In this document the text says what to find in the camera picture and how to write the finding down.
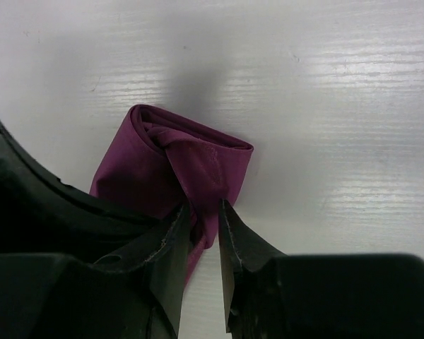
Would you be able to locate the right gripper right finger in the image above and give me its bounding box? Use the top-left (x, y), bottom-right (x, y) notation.
top-left (218, 201), bottom-right (424, 338)

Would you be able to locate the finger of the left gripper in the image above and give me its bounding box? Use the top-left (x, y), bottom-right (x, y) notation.
top-left (0, 121), bottom-right (160, 263)

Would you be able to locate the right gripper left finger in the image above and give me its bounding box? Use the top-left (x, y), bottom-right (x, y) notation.
top-left (0, 205), bottom-right (190, 338)

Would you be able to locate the purple cloth napkin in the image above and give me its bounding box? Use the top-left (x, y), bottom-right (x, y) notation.
top-left (89, 105), bottom-right (254, 281)

